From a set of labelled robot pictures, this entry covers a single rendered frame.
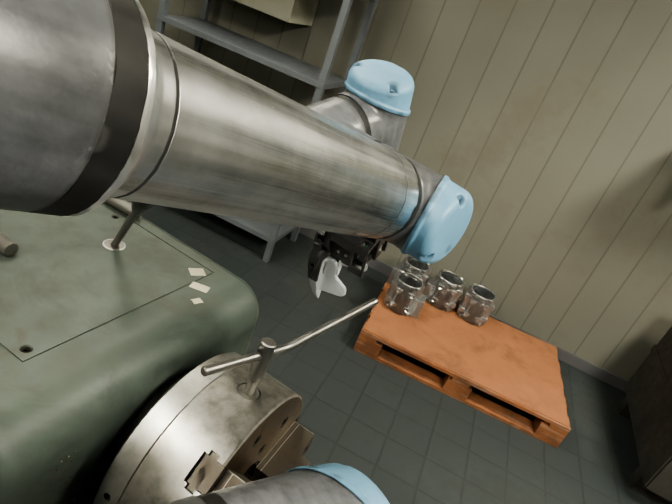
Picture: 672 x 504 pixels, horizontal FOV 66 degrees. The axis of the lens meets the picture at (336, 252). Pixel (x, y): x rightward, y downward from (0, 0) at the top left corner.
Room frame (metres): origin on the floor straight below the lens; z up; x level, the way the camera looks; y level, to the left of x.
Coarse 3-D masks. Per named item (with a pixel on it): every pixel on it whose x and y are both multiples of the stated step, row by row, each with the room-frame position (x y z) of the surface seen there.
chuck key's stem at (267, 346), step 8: (264, 344) 0.54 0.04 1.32; (272, 344) 0.55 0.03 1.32; (264, 352) 0.54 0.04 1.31; (272, 352) 0.54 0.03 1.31; (264, 360) 0.54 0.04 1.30; (256, 368) 0.54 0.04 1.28; (264, 368) 0.54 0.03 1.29; (248, 376) 0.54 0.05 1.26; (256, 376) 0.53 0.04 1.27; (248, 384) 0.54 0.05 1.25; (256, 384) 0.54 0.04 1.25; (248, 392) 0.54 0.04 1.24
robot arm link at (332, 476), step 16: (336, 464) 0.32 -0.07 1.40; (256, 480) 0.29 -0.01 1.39; (272, 480) 0.28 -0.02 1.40; (288, 480) 0.29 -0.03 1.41; (304, 480) 0.29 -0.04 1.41; (320, 480) 0.29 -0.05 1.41; (336, 480) 0.30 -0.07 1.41; (352, 480) 0.30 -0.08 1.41; (368, 480) 0.31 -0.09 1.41; (208, 496) 0.25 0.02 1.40; (224, 496) 0.25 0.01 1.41; (240, 496) 0.26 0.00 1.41; (256, 496) 0.26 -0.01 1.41; (272, 496) 0.26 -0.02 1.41; (288, 496) 0.27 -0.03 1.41; (304, 496) 0.27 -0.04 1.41; (320, 496) 0.28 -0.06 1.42; (336, 496) 0.28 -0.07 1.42; (352, 496) 0.29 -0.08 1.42; (368, 496) 0.29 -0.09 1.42; (384, 496) 0.30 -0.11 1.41
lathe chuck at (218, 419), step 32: (224, 384) 0.54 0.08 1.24; (192, 416) 0.48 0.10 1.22; (224, 416) 0.49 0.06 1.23; (256, 416) 0.50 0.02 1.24; (288, 416) 0.60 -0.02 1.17; (160, 448) 0.44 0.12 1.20; (192, 448) 0.44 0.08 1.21; (224, 448) 0.45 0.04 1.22; (256, 448) 0.51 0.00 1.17; (160, 480) 0.41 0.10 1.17
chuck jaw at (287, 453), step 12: (288, 432) 0.61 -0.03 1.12; (300, 432) 0.62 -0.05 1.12; (276, 444) 0.59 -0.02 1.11; (288, 444) 0.59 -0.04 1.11; (300, 444) 0.60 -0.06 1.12; (276, 456) 0.57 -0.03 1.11; (288, 456) 0.57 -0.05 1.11; (300, 456) 0.58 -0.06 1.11; (252, 468) 0.55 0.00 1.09; (264, 468) 0.54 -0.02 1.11; (276, 468) 0.55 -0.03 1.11; (288, 468) 0.55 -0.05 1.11; (252, 480) 0.55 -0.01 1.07
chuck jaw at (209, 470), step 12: (204, 456) 0.44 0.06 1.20; (216, 456) 0.44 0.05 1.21; (204, 468) 0.43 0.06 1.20; (216, 468) 0.43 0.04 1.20; (192, 480) 0.42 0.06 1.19; (204, 480) 0.42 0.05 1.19; (216, 480) 0.43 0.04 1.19; (228, 480) 0.44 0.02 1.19; (240, 480) 0.44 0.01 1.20; (192, 492) 0.41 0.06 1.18; (204, 492) 0.41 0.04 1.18
